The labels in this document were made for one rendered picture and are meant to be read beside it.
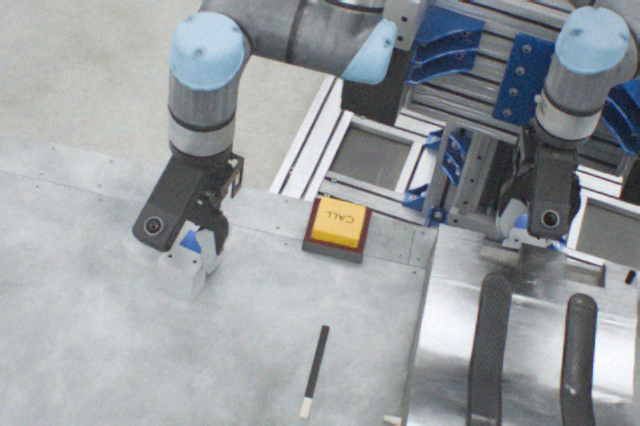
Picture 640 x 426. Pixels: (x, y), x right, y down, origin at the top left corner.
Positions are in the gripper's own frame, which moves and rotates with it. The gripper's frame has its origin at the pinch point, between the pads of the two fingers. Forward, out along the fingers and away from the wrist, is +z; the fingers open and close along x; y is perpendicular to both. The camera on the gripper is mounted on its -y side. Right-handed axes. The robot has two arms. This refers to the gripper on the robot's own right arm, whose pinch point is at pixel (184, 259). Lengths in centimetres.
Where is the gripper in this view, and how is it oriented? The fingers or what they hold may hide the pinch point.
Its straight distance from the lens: 152.2
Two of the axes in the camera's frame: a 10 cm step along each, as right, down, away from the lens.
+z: -1.2, 6.6, 7.5
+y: 4.3, -6.5, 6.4
